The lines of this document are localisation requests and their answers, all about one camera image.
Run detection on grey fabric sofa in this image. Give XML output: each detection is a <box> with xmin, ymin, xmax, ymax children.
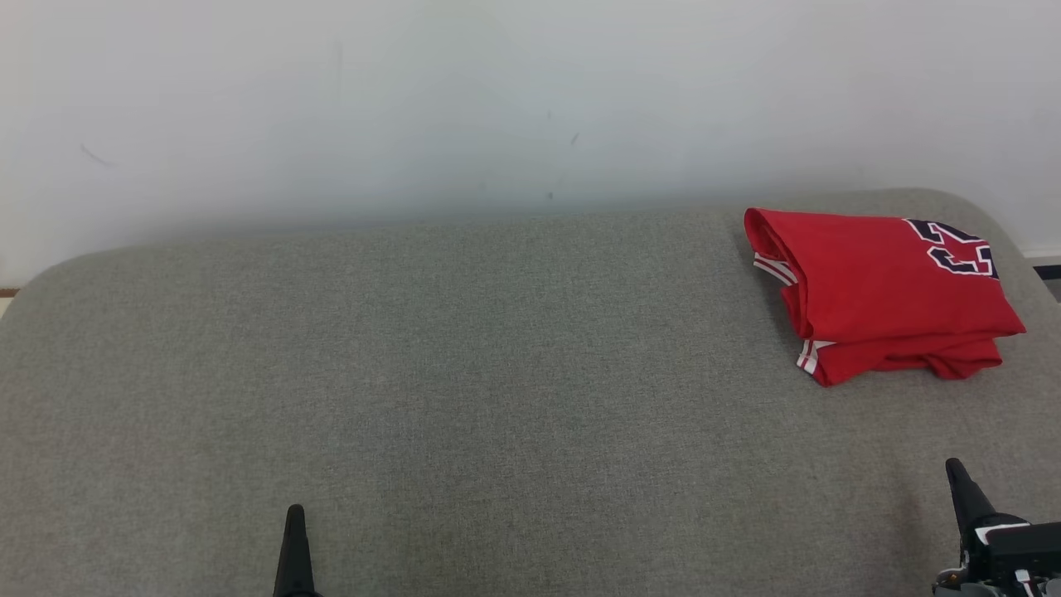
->
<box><xmin>0</xmin><ymin>188</ymin><xmax>1061</xmax><ymax>597</ymax></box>

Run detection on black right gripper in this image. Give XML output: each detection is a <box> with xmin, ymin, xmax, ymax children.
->
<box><xmin>931</xmin><ymin>457</ymin><xmax>1061</xmax><ymax>597</ymax></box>

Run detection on red Bulls 23 shorts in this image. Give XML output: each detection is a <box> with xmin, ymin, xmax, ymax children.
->
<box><xmin>879</xmin><ymin>352</ymin><xmax>1005</xmax><ymax>382</ymax></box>

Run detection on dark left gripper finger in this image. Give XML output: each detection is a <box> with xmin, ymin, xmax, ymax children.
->
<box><xmin>273</xmin><ymin>503</ymin><xmax>322</xmax><ymax>597</ymax></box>

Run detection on red shirt with white sleeves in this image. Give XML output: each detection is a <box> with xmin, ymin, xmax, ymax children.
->
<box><xmin>744</xmin><ymin>207</ymin><xmax>1027</xmax><ymax>387</ymax></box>

